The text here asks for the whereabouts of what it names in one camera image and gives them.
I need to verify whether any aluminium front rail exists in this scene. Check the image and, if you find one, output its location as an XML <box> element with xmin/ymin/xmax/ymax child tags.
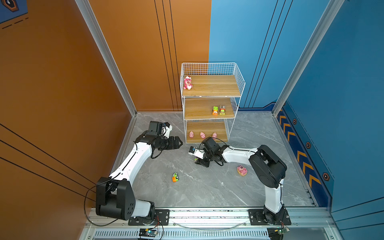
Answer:
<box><xmin>80</xmin><ymin>207</ymin><xmax>343</xmax><ymax>240</ymax></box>

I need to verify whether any orange green toy car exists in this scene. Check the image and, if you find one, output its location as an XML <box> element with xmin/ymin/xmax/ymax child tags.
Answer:
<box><xmin>172</xmin><ymin>173</ymin><xmax>179</xmax><ymax>183</ymax></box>

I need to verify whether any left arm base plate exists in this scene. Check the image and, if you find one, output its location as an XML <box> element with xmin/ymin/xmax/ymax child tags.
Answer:
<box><xmin>128</xmin><ymin>209</ymin><xmax>170</xmax><ymax>227</ymax></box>

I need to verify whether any pink bear toy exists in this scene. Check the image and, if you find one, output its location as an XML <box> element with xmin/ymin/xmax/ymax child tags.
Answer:
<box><xmin>183</xmin><ymin>76</ymin><xmax>193</xmax><ymax>90</ymax></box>

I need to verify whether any green grey toy truck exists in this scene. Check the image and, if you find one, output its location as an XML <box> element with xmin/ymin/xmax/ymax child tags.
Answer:
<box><xmin>219</xmin><ymin>105</ymin><xmax>226</xmax><ymax>116</ymax></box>

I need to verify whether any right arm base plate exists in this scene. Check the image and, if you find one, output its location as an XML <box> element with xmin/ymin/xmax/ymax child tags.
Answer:
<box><xmin>248</xmin><ymin>207</ymin><xmax>292</xmax><ymax>226</ymax></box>

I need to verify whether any left green circuit board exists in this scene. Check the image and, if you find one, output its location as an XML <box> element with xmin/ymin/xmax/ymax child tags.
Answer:
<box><xmin>138</xmin><ymin>229</ymin><xmax>159</xmax><ymax>240</ymax></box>

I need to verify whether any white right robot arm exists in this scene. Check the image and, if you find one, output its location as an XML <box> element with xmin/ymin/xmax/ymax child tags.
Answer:
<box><xmin>189</xmin><ymin>137</ymin><xmax>291</xmax><ymax>226</ymax></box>

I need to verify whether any green orange toy truck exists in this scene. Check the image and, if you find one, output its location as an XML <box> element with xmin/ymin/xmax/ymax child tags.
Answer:
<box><xmin>212</xmin><ymin>106</ymin><xmax>219</xmax><ymax>116</ymax></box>

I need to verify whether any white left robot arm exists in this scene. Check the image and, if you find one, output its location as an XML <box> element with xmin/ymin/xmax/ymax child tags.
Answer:
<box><xmin>96</xmin><ymin>121</ymin><xmax>183</xmax><ymax>225</ymax></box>

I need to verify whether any pink round cake toy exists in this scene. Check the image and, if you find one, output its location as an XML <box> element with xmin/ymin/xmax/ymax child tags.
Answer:
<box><xmin>237</xmin><ymin>166</ymin><xmax>248</xmax><ymax>176</ymax></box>

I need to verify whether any right green circuit board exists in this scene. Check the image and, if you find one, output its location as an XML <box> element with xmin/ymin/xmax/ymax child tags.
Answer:
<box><xmin>273</xmin><ymin>227</ymin><xmax>290</xmax><ymax>235</ymax></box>

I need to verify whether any green circuit board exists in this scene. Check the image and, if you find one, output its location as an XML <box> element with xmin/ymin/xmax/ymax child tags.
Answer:
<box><xmin>138</xmin><ymin>229</ymin><xmax>159</xmax><ymax>240</ymax></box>
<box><xmin>273</xmin><ymin>227</ymin><xmax>290</xmax><ymax>235</ymax></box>

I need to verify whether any white wire wooden shelf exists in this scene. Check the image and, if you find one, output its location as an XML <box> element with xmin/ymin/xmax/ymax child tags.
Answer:
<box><xmin>180</xmin><ymin>63</ymin><xmax>246</xmax><ymax>144</ymax></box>

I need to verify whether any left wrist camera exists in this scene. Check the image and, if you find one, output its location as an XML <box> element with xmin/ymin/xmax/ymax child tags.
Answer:
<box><xmin>162</xmin><ymin>122</ymin><xmax>173</xmax><ymax>139</ymax></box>

